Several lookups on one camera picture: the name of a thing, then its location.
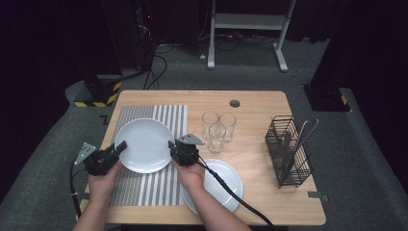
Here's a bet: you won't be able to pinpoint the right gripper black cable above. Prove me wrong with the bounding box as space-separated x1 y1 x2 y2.
195 155 277 231

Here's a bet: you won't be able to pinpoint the black yellow striped base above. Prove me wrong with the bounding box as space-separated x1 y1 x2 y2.
73 75 123 109

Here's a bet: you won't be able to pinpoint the cables under white stand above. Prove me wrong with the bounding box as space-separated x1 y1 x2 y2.
196 30 280 52

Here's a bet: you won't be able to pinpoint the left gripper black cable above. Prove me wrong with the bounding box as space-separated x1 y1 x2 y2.
69 158 85 220

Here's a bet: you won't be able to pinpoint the grey metal utensil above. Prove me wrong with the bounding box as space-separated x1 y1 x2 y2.
282 129 293 167

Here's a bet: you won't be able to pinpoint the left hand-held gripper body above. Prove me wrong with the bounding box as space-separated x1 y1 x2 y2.
74 141 121 177

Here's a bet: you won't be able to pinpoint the clear drinking glass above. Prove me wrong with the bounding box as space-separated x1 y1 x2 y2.
208 123 227 154
201 111 220 141
218 113 238 143

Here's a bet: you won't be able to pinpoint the person's right hand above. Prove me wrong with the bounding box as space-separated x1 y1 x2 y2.
172 158 207 194

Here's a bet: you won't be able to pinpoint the person's left hand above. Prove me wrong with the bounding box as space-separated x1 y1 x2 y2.
87 160 123 206

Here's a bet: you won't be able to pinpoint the black wire cutlery basket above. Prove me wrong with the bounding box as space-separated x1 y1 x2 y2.
264 115 315 190

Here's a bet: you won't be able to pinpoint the silver cutlery handle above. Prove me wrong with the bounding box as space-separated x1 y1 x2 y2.
290 119 310 162

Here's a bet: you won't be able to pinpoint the white metal stand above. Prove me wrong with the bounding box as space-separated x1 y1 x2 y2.
206 0 297 73

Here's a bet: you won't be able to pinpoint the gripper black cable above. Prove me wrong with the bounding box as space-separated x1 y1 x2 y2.
69 158 85 220
195 155 277 231

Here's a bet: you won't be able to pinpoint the white plate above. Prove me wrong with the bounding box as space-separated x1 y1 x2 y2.
181 158 244 215
114 117 175 174

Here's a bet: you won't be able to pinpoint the black floor cables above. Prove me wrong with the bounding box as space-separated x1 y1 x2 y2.
142 41 176 91

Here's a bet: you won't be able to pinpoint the grey striped placemat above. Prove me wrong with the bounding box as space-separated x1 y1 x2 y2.
109 104 189 207

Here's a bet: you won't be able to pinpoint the silver spoon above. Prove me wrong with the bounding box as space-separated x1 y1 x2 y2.
288 117 320 169

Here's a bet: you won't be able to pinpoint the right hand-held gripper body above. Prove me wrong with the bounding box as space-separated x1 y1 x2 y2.
168 133 206 167

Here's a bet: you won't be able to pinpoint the dark equipment rack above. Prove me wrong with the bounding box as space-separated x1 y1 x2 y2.
133 0 158 71

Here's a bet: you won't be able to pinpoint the dark stand base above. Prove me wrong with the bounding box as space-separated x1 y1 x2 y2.
302 84 351 114

